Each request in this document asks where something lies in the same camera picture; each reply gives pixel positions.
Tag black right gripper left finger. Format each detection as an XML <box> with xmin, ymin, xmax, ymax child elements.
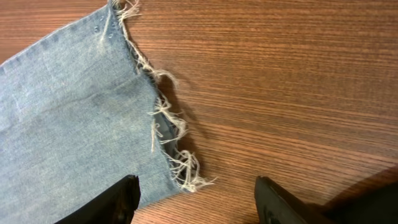
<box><xmin>57</xmin><ymin>175</ymin><xmax>141</xmax><ymax>224</ymax></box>

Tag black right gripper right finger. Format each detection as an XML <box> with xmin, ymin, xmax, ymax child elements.
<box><xmin>254</xmin><ymin>176</ymin><xmax>333</xmax><ymax>224</ymax></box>

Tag light blue denim jeans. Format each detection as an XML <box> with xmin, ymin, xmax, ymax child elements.
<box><xmin>1</xmin><ymin>1</ymin><xmax>210</xmax><ymax>223</ymax></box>

